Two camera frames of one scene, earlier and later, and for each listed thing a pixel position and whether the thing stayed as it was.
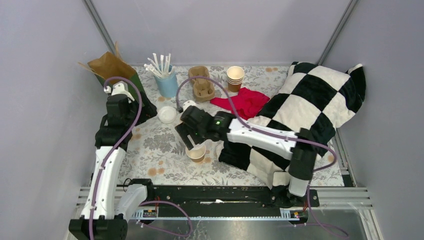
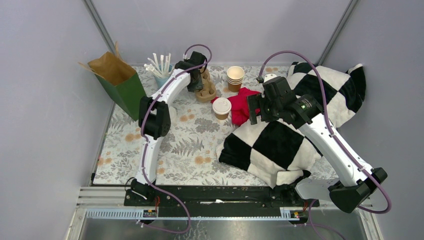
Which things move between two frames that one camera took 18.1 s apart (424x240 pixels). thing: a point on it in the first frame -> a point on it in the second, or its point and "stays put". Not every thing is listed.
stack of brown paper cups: [235, 78] stays put
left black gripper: [148, 111] -> [197, 86]
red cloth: [247, 104] stays put
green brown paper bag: [108, 65] stays put
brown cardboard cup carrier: [203, 90] stays put
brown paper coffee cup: [196, 153] -> [221, 107]
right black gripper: [185, 130] -> [256, 101]
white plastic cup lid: [167, 115] stays put
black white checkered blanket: [314, 98] stays put
